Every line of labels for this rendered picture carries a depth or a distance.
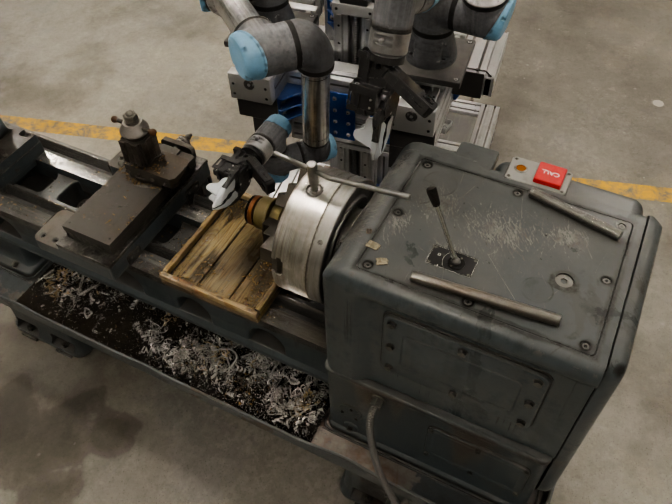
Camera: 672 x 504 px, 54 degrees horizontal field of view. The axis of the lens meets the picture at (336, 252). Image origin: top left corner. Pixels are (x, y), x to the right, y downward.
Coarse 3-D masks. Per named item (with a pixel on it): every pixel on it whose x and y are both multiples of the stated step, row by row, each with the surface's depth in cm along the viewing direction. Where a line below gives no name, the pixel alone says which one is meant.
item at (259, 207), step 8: (256, 200) 161; (264, 200) 160; (272, 200) 159; (248, 208) 161; (256, 208) 159; (264, 208) 159; (272, 208) 160; (280, 208) 160; (248, 216) 161; (256, 216) 160; (264, 216) 158; (272, 216) 159; (280, 216) 165; (256, 224) 161
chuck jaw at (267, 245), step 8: (264, 224) 157; (272, 224) 157; (264, 232) 154; (272, 232) 154; (264, 240) 155; (272, 240) 152; (264, 248) 150; (264, 256) 152; (272, 264) 150; (280, 264) 148; (280, 272) 150
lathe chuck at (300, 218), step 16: (304, 176) 148; (336, 176) 149; (304, 192) 145; (288, 208) 145; (304, 208) 144; (320, 208) 143; (288, 224) 144; (304, 224) 143; (288, 240) 144; (304, 240) 143; (272, 256) 147; (288, 256) 145; (304, 256) 144; (272, 272) 151; (288, 272) 148; (304, 272) 145; (288, 288) 154; (304, 288) 149
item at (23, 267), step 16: (0, 240) 218; (0, 256) 223; (16, 256) 220; (32, 256) 219; (16, 272) 222; (32, 272) 219; (16, 320) 269; (32, 320) 259; (32, 336) 268; (48, 336) 263; (64, 336) 255; (64, 352) 263; (80, 352) 260
